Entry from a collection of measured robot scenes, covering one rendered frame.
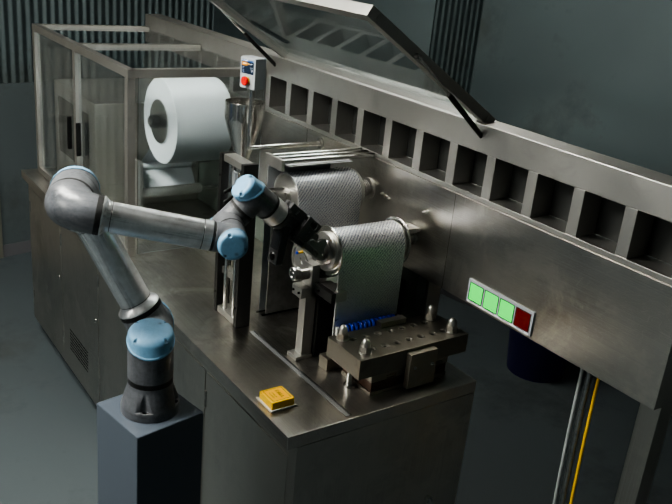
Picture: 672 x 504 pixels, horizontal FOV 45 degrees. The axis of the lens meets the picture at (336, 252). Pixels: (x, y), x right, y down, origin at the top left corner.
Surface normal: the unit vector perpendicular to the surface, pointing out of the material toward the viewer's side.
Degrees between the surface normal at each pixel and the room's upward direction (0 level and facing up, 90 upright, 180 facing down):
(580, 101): 90
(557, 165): 90
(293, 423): 0
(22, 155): 90
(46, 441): 0
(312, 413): 0
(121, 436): 90
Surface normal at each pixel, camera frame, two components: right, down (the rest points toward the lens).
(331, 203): 0.56, 0.37
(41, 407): 0.09, -0.93
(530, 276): -0.82, 0.13
